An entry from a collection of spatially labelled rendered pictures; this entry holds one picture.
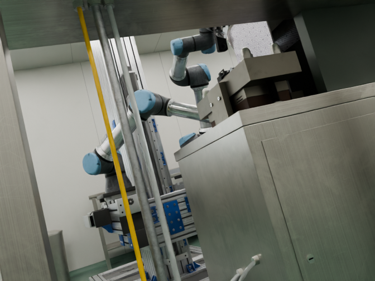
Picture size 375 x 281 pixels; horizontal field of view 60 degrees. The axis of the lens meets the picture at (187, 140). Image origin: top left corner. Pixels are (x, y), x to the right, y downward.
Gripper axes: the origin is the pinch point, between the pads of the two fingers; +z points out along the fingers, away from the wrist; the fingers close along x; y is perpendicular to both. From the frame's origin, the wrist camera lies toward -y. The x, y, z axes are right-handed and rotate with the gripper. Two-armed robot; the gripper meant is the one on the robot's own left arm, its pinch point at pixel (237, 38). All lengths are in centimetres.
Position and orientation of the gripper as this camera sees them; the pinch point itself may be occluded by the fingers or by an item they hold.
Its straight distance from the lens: 139.8
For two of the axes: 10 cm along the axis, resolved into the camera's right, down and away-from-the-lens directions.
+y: -0.2, -8.6, -5.1
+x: 9.2, -2.1, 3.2
